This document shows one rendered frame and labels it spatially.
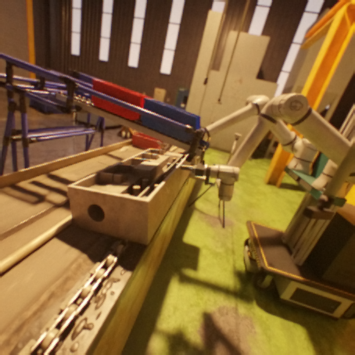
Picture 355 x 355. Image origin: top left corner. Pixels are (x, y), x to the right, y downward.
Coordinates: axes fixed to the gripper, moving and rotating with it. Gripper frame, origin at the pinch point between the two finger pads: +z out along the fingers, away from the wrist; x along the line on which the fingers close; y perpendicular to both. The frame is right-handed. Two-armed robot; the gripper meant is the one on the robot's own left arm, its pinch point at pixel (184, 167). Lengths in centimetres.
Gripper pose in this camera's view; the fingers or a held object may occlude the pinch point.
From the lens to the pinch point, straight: 117.9
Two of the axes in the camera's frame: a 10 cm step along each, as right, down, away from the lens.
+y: 0.6, -9.5, -3.2
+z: -9.6, -1.4, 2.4
